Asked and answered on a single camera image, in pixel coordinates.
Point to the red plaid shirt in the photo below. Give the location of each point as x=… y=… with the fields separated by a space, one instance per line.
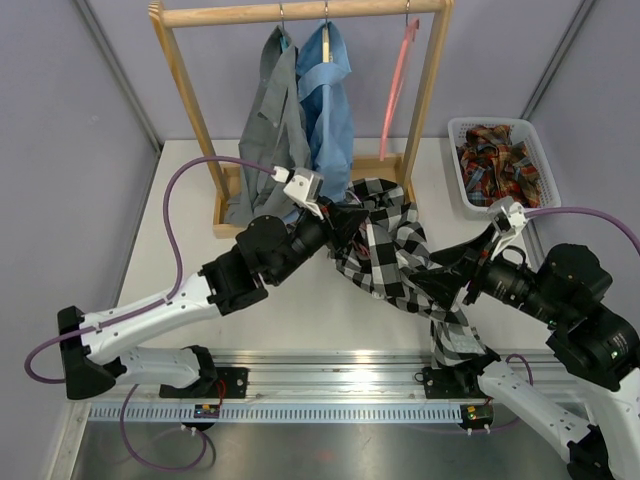
x=493 y=167

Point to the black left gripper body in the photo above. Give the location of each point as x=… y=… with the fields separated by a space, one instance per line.
x=335 y=234

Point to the pink hanger with chrome hook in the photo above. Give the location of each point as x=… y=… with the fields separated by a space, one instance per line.
x=360 y=240

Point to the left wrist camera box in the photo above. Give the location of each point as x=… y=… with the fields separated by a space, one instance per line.
x=303 y=189

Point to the white plastic basket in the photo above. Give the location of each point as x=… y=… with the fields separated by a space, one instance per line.
x=522 y=131

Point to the blue shirt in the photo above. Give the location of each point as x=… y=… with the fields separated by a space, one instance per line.
x=322 y=96

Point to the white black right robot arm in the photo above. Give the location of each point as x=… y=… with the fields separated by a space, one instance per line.
x=597 y=347

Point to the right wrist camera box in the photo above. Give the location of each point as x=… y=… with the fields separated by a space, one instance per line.
x=508 y=218

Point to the aluminium mounting rail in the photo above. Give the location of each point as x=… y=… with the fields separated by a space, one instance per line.
x=364 y=376

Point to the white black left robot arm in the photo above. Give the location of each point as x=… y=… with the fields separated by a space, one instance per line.
x=104 y=349

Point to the grey shirt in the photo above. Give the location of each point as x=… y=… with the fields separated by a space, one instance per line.
x=274 y=135

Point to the wooden clothes rack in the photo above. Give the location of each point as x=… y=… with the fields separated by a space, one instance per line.
x=395 y=167

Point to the empty pink hanger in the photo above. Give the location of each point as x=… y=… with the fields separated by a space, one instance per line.
x=398 y=78

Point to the wooden hanger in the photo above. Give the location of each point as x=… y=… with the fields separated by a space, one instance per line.
x=326 y=46

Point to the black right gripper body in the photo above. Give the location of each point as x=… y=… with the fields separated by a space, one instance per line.
x=471 y=264

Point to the black white checkered shirt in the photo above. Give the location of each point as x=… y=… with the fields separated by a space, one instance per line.
x=398 y=248

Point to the grey shirt hanger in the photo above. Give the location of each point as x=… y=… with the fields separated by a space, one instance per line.
x=284 y=20

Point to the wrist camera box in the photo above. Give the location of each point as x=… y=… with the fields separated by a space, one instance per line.
x=508 y=218
x=303 y=189

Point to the slotted grey cable duct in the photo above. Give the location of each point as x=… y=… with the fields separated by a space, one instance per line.
x=280 y=413

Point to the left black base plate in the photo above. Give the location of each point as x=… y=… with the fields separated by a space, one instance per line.
x=232 y=380

